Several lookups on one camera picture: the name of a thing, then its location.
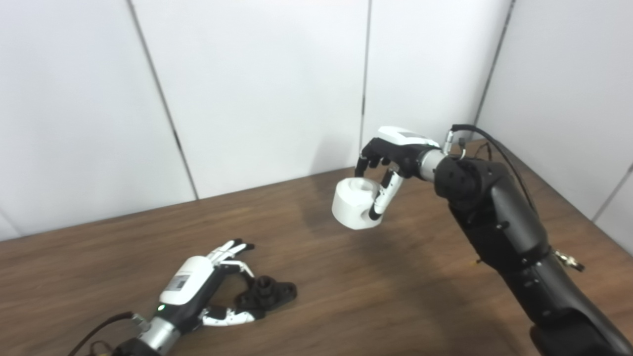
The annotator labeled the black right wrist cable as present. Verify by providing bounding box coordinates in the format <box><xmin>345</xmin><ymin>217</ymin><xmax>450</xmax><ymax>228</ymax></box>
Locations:
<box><xmin>443</xmin><ymin>124</ymin><xmax>540</xmax><ymax>214</ymax></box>

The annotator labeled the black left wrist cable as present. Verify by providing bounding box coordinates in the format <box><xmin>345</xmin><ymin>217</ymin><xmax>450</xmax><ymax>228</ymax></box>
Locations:
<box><xmin>67</xmin><ymin>311</ymin><xmax>149</xmax><ymax>356</ymax></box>

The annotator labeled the silver connector plug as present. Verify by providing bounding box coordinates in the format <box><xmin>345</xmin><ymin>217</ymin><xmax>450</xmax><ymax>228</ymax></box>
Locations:
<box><xmin>554</xmin><ymin>250</ymin><xmax>585</xmax><ymax>272</ymax></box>

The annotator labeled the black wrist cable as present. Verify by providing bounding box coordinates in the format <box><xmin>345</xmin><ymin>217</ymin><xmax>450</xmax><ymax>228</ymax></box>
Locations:
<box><xmin>443</xmin><ymin>124</ymin><xmax>540</xmax><ymax>214</ymax></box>
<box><xmin>67</xmin><ymin>311</ymin><xmax>149</xmax><ymax>356</ymax></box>

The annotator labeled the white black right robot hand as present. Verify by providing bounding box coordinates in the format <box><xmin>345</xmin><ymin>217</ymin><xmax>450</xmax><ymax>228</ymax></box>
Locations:
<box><xmin>354</xmin><ymin>126</ymin><xmax>441</xmax><ymax>221</ymax></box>

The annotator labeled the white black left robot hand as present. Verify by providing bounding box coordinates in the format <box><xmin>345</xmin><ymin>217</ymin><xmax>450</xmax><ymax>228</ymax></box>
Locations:
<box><xmin>158</xmin><ymin>239</ymin><xmax>265</xmax><ymax>334</ymax></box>

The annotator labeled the round white piece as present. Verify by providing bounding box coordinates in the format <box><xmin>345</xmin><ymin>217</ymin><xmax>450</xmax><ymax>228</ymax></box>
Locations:
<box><xmin>331</xmin><ymin>178</ymin><xmax>391</xmax><ymax>231</ymax></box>

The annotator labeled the black flanged holder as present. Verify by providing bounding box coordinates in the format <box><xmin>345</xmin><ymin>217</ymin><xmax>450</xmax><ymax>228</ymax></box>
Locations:
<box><xmin>235</xmin><ymin>276</ymin><xmax>298</xmax><ymax>319</ymax></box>

